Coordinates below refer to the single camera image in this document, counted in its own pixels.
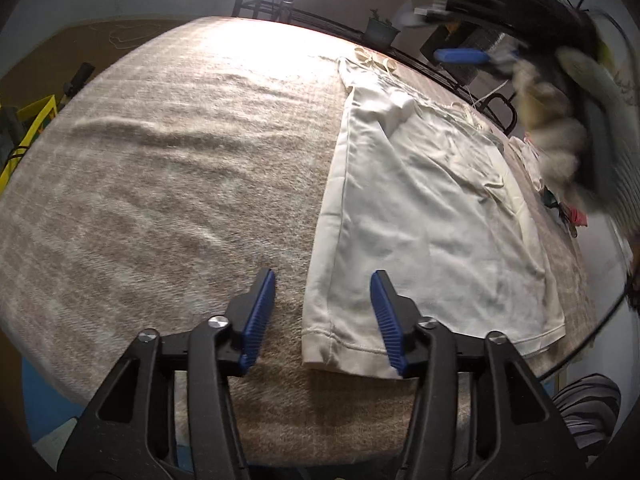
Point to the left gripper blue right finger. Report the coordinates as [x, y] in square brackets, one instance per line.
[516, 432]

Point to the stack of folded clothes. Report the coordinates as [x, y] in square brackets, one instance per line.
[566, 205]

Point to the plush toy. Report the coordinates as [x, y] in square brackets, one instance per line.
[548, 119]

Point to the black metal clothes rack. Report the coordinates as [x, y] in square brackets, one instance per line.
[506, 29]

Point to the cream white camisole top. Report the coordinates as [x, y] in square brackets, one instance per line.
[421, 189]

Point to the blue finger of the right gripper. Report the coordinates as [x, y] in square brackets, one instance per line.
[462, 56]

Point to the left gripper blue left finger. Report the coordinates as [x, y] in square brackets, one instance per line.
[128, 429]

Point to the striped dark trousers leg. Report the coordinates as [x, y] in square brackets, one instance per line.
[590, 407]

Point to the beige plaid bed blanket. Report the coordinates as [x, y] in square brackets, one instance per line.
[162, 189]

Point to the green potted plant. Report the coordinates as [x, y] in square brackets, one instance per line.
[380, 32]

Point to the yellow shopping bag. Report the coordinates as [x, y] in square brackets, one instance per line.
[20, 127]

